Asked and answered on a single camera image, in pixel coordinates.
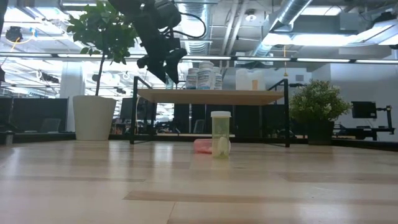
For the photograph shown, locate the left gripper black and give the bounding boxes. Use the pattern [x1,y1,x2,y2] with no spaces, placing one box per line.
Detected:
[133,15,188,84]

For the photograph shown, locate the white labelled medicine bottle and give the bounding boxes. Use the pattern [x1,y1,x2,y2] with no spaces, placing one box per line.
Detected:
[213,67,223,90]
[186,67,200,90]
[197,61,215,90]

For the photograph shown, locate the yellow translucent pill vial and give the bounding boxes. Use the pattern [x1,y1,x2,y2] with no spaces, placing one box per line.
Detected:
[210,111,233,159]

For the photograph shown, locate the pink translucent pill vial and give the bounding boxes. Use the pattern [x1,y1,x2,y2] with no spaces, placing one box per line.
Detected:
[193,139,232,154]

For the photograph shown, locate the tall green leafy plant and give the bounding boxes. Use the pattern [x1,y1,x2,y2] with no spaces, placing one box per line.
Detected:
[67,0,144,97]

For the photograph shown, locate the dark office partition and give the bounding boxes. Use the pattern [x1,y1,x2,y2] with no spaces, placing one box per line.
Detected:
[0,98,69,134]

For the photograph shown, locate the small bushy green plant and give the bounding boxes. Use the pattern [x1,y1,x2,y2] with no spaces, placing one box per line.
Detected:
[289,79,352,146]

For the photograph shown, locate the black hanging ceiling device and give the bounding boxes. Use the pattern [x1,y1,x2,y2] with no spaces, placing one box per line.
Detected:
[5,26,23,43]

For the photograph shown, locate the black office monitor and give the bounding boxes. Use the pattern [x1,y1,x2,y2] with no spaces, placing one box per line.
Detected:
[351,101,377,119]

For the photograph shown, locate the silver spiral ceiling duct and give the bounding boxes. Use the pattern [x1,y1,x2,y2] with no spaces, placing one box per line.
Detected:
[178,2,212,63]

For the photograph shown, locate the wooden shelf black metal frame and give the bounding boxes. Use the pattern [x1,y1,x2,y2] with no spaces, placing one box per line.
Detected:
[129,76,290,147]

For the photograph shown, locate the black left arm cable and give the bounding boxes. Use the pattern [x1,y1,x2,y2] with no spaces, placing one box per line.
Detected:
[167,11,208,40]

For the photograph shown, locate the silver slanted ceiling duct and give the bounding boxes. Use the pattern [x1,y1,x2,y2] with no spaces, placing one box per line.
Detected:
[251,0,313,57]

